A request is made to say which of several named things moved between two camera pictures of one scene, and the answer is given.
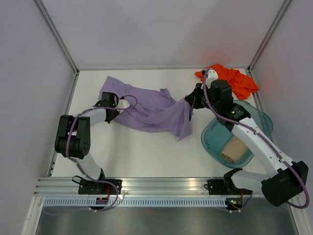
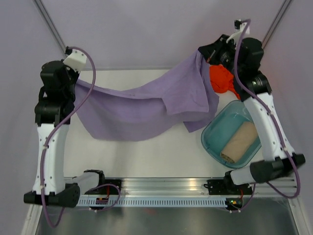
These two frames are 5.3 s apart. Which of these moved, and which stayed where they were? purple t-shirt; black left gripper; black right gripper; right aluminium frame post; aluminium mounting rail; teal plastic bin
Moved: black left gripper; purple t-shirt; black right gripper
Stayed: aluminium mounting rail; right aluminium frame post; teal plastic bin
